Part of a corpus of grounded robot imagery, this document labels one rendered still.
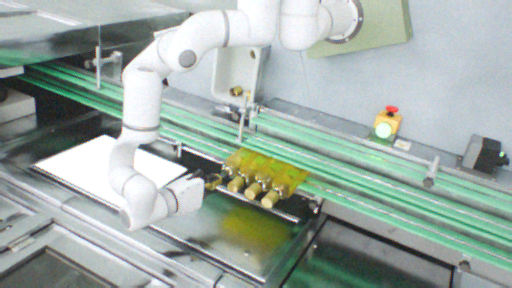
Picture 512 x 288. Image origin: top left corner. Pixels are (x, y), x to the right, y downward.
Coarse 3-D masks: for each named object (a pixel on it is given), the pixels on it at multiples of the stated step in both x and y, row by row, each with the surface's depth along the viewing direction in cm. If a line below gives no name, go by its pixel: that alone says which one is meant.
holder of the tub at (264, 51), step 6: (258, 48) 146; (264, 48) 147; (270, 48) 152; (264, 54) 149; (264, 60) 151; (258, 66) 148; (264, 66) 153; (258, 72) 149; (264, 72) 155; (258, 78) 151; (264, 78) 156; (258, 84) 153; (264, 84) 158; (258, 90) 155; (258, 96) 156; (228, 102) 167; (222, 108) 164; (228, 108) 165; (234, 108) 166
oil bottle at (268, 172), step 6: (270, 162) 139; (276, 162) 139; (282, 162) 140; (264, 168) 135; (270, 168) 135; (276, 168) 136; (282, 168) 137; (258, 174) 132; (264, 174) 132; (270, 174) 132; (276, 174) 133; (258, 180) 131; (264, 180) 130; (270, 180) 131; (264, 186) 131; (270, 186) 132
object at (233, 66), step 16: (224, 48) 155; (240, 48) 155; (256, 48) 145; (224, 64) 159; (240, 64) 158; (256, 64) 147; (224, 80) 162; (240, 80) 160; (256, 80) 150; (224, 96) 159; (240, 96) 160
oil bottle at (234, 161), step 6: (240, 150) 143; (246, 150) 144; (252, 150) 144; (234, 156) 139; (240, 156) 140; (246, 156) 140; (252, 156) 142; (228, 162) 136; (234, 162) 136; (240, 162) 136; (222, 168) 137; (234, 168) 135; (234, 174) 135
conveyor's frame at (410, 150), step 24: (96, 72) 180; (168, 96) 168; (192, 96) 172; (216, 120) 158; (288, 120) 144; (312, 120) 142; (336, 120) 145; (360, 144) 135; (408, 144) 136; (504, 192) 120
